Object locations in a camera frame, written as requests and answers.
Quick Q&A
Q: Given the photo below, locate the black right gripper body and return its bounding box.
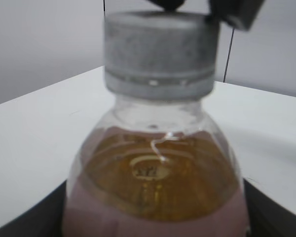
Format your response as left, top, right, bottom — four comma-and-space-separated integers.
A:
208, 0, 264, 31

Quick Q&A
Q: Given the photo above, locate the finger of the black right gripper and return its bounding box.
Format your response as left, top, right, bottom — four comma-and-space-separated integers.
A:
148, 0, 185, 11

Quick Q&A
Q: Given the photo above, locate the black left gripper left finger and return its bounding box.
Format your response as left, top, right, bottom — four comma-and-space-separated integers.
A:
0, 181, 66, 237

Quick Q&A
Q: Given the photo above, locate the grey bottle cap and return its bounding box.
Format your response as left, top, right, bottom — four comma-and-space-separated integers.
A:
104, 11, 220, 101

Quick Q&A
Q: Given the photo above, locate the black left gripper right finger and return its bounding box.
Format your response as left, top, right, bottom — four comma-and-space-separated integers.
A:
244, 180, 296, 237

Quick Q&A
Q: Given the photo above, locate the pink oolong tea bottle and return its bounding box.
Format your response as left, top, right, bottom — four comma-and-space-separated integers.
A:
62, 96, 250, 237

